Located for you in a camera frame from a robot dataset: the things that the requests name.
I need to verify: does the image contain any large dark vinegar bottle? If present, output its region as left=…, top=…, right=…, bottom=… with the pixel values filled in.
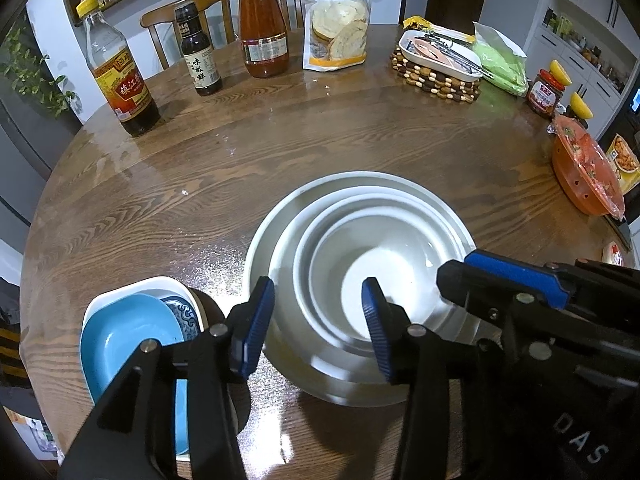
left=75, top=0, right=162, bottom=138

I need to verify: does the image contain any white rectangular dish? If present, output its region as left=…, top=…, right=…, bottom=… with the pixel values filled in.
left=399, top=29, right=485, bottom=81

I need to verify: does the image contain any red sauce glass bottle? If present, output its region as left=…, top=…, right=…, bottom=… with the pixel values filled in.
left=235, top=0, right=290, bottom=79

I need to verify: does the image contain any grey refrigerator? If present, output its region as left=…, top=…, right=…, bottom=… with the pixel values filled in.
left=0, top=92, right=57, bottom=226

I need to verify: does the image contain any small white bowl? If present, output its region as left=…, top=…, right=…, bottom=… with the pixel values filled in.
left=306, top=210, right=446, bottom=343

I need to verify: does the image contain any small dark sauce bottle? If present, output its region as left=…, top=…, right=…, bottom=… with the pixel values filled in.
left=173, top=2, right=224, bottom=97

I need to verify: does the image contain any red chili sauce jar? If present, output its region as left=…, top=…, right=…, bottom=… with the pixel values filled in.
left=525, top=68, right=567, bottom=120

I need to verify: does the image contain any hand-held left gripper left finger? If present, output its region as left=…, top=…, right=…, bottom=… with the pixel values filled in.
left=57, top=276, right=276, bottom=480

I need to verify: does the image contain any crumpled paper clutter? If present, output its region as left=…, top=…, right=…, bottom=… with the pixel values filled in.
left=4, top=404, right=63, bottom=463

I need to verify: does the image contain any green plastic bag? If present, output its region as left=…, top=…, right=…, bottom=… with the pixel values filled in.
left=472, top=21, right=529, bottom=97

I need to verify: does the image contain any white square plate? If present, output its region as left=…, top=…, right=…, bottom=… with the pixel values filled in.
left=81, top=276, right=207, bottom=462

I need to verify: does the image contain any yellow snack bag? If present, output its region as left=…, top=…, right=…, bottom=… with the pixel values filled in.
left=402, top=15, right=476, bottom=44

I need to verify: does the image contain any blue square plate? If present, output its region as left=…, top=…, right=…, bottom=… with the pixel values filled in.
left=80, top=293, right=191, bottom=456

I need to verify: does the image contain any yellow snack box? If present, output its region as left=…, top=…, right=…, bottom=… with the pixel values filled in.
left=605, top=133, right=640, bottom=184

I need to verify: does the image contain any white cabinet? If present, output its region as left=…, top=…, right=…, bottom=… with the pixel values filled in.
left=479, top=0, right=640, bottom=128

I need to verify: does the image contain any green leafy plant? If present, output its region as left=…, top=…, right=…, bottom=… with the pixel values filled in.
left=0, top=14, right=78, bottom=118

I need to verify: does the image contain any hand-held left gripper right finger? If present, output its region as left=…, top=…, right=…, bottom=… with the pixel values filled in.
left=361, top=276, right=532, bottom=480

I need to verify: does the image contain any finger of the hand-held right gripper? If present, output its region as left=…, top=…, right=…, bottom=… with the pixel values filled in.
left=464, top=250, right=640, bottom=313
left=436, top=258, right=556, bottom=361

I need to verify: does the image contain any orange plastic colander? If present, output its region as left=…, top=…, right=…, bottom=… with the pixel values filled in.
left=551, top=114, right=626, bottom=220

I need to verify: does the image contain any blue patterned dish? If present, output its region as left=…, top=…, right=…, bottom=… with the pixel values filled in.
left=161, top=296, right=202, bottom=337

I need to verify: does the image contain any wooden beaded trivet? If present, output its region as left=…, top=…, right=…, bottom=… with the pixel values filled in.
left=390, top=45, right=482, bottom=110

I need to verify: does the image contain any white and yellow flour bag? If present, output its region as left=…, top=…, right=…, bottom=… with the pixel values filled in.
left=291, top=0, right=384, bottom=72

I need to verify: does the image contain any wide white bowl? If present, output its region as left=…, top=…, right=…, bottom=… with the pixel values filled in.
left=244, top=171, right=482, bottom=407

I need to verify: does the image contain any red and white packet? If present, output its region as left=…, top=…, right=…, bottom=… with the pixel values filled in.
left=601, top=240, right=627, bottom=268

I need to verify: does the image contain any deep white bowl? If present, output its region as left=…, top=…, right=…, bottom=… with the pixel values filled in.
left=292, top=191, right=468, bottom=373

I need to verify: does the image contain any dark wooden bench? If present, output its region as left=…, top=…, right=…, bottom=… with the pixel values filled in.
left=0, top=305, right=32, bottom=391

